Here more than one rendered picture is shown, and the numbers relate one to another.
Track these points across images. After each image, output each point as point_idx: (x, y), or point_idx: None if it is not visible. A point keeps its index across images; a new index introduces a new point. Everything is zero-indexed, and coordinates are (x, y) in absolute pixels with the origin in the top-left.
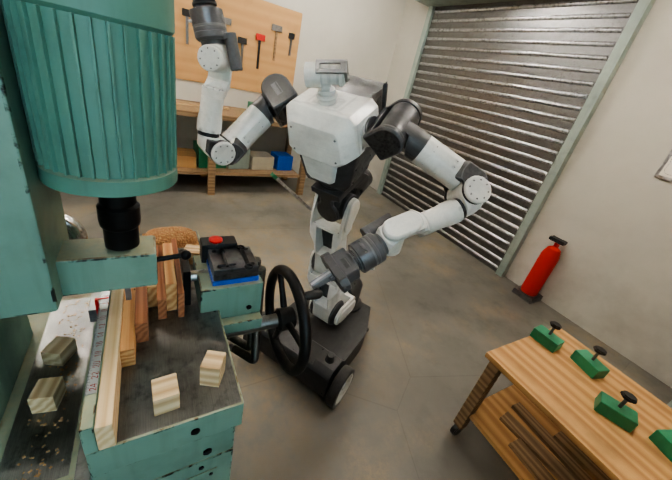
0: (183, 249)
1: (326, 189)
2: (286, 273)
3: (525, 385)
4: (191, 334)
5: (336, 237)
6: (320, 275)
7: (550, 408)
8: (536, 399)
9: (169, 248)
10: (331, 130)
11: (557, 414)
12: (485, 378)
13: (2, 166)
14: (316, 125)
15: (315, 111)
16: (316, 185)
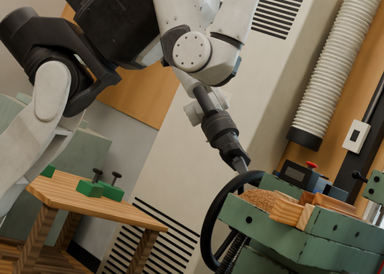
0: (329, 184)
1: (112, 71)
2: (263, 173)
3: (83, 206)
4: None
5: (69, 138)
6: (244, 164)
7: (101, 210)
8: (96, 210)
9: (324, 194)
10: (216, 12)
11: (105, 212)
12: (43, 231)
13: None
14: (214, 7)
15: None
16: (106, 68)
